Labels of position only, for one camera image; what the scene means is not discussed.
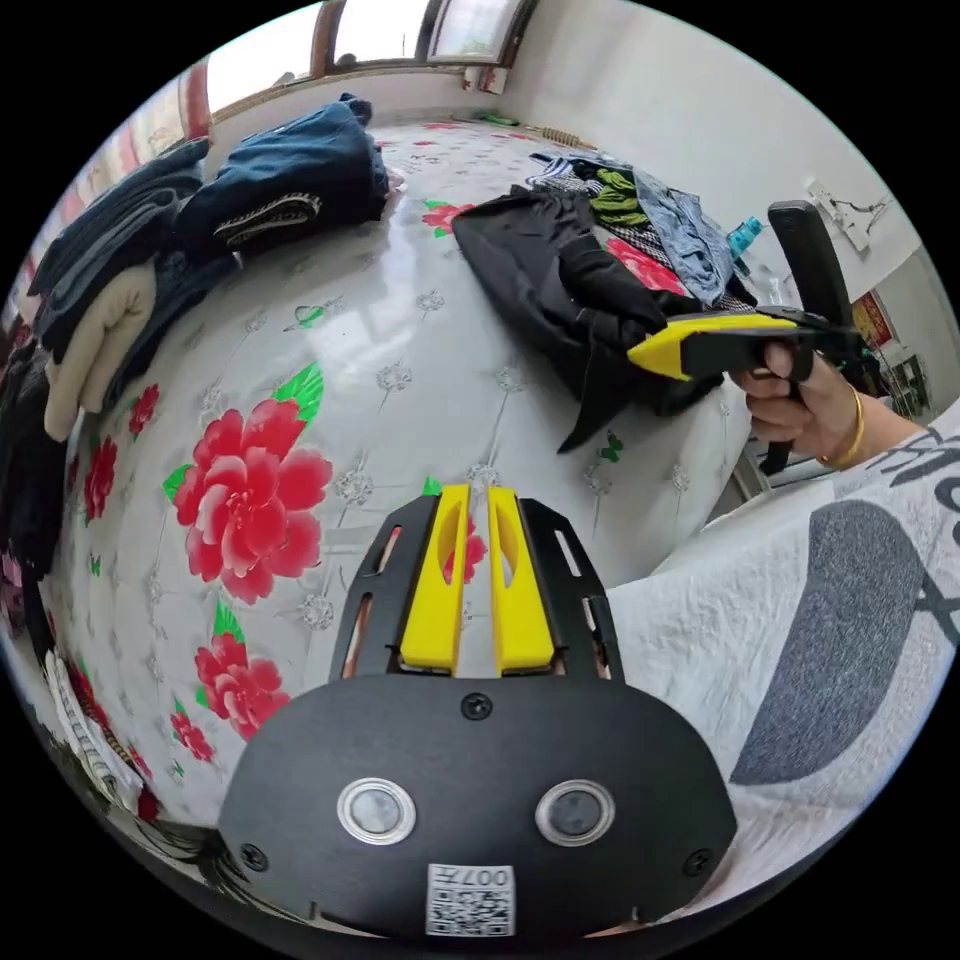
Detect person's right hand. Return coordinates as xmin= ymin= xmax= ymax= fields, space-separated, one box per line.
xmin=730 ymin=346 xmax=865 ymax=468

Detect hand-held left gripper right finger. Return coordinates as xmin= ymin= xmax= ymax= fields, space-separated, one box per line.
xmin=487 ymin=486 xmax=559 ymax=675

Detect window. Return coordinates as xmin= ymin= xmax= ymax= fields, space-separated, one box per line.
xmin=309 ymin=0 xmax=543 ymax=79

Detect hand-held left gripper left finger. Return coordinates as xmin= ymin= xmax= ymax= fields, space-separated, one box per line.
xmin=399 ymin=483 xmax=472 ymax=673

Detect person's body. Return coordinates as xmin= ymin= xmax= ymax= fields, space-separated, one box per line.
xmin=605 ymin=408 xmax=960 ymax=920

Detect pile of unfolded clothes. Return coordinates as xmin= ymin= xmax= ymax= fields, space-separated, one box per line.
xmin=524 ymin=148 xmax=760 ymax=310

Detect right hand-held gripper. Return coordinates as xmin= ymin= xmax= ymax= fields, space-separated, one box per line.
xmin=626 ymin=305 xmax=871 ymax=478

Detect pile of folded clothes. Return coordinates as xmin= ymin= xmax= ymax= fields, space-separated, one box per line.
xmin=0 ymin=92 xmax=392 ymax=601

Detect black long pants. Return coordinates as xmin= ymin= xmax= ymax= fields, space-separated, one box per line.
xmin=451 ymin=185 xmax=754 ymax=455

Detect bed with flowered sheet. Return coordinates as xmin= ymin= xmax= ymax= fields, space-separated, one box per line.
xmin=33 ymin=118 xmax=755 ymax=835

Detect person's right forearm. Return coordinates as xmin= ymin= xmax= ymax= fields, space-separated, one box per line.
xmin=821 ymin=382 xmax=931 ymax=471

